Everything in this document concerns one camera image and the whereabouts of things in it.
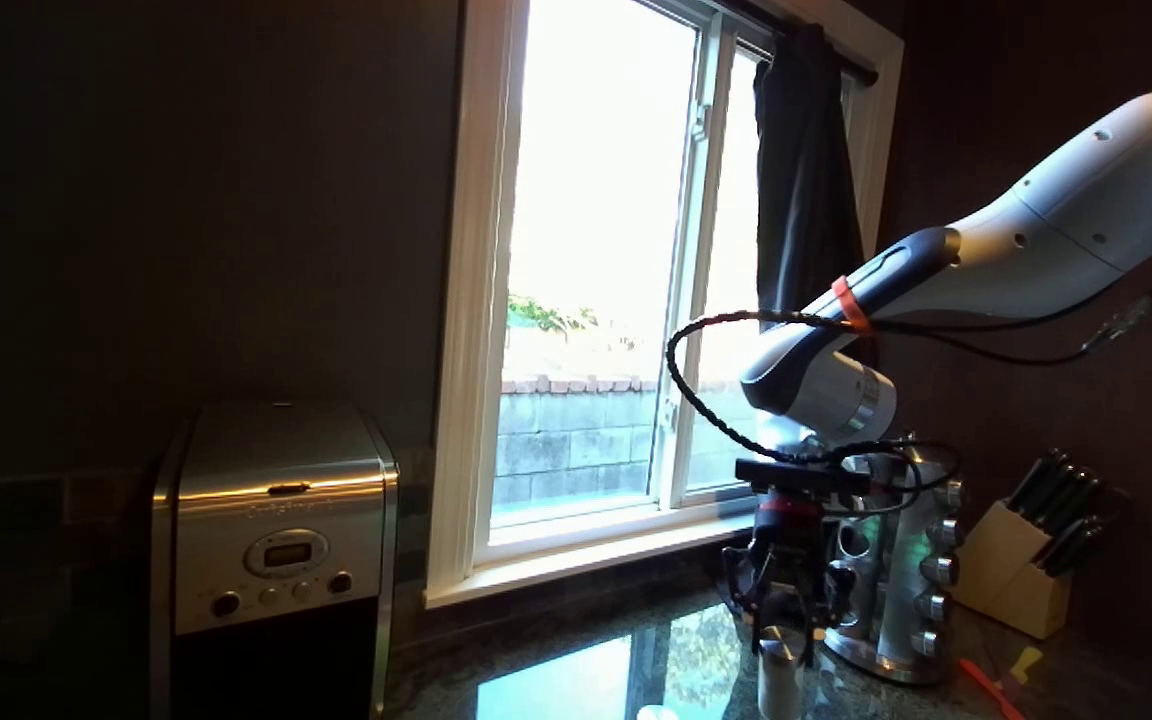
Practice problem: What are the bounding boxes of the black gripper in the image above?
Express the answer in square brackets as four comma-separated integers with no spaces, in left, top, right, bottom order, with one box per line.
[730,455,847,637]

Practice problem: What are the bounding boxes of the wooden knife block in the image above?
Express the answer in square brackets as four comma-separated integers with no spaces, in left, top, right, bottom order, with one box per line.
[954,498,1078,643]

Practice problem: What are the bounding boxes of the yellow plastic piece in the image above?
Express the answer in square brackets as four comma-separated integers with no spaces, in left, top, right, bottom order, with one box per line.
[1006,643,1049,689]

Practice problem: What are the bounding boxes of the white framed window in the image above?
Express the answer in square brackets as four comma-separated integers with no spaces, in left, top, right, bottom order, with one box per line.
[422,0,910,612]

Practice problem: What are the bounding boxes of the dark blue curtain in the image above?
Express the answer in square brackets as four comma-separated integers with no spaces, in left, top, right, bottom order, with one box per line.
[721,22,873,634]

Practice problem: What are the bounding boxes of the black curtain rod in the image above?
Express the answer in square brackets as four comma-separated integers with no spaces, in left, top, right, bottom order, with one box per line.
[718,0,882,87]

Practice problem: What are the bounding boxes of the silver coffee maker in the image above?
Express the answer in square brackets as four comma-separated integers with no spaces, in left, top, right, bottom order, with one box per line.
[148,397,404,720]

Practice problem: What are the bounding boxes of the black braided cable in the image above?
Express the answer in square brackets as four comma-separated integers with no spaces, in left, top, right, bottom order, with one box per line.
[664,305,1152,530]

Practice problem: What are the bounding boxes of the orange strap on arm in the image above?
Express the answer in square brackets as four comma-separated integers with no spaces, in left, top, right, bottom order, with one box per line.
[827,273,875,335]

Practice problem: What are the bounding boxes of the black handled knives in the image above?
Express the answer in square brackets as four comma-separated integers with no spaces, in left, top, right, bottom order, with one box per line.
[1006,447,1115,581]

